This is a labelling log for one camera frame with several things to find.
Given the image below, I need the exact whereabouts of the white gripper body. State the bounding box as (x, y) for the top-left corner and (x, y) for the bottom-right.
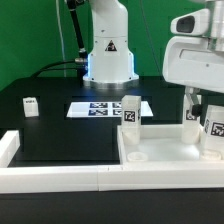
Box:
(163, 36), (224, 93)

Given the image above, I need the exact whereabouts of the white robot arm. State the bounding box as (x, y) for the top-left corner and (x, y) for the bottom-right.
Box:
(83, 0), (224, 116)

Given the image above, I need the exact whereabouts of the white marker sheet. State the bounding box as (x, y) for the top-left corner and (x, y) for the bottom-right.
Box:
(66, 101), (154, 119)

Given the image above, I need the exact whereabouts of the white U-shaped obstacle fence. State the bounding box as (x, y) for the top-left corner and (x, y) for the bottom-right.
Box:
(0, 131), (224, 194)

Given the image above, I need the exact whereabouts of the black cable bundle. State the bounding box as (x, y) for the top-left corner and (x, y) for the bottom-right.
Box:
(31, 0), (88, 78)

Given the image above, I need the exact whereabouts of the white square table top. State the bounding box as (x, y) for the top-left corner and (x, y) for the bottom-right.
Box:
(117, 124), (224, 164)

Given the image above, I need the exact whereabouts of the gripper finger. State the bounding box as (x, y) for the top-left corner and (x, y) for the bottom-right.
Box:
(185, 86), (202, 118)

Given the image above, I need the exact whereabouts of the white thin cable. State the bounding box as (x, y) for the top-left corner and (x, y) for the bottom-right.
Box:
(56, 0), (68, 78)

